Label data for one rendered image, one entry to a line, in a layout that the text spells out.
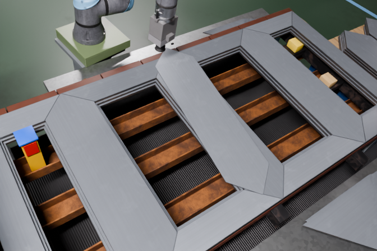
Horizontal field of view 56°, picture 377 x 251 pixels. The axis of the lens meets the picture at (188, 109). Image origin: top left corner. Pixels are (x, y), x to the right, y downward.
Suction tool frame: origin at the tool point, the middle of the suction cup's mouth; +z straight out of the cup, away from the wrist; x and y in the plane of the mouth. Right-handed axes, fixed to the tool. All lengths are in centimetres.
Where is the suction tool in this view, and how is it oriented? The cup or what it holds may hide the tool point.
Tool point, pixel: (160, 48)
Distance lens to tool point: 142.4
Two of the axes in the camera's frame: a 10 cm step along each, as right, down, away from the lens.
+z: -1.6, 6.4, 7.5
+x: -7.6, -5.6, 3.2
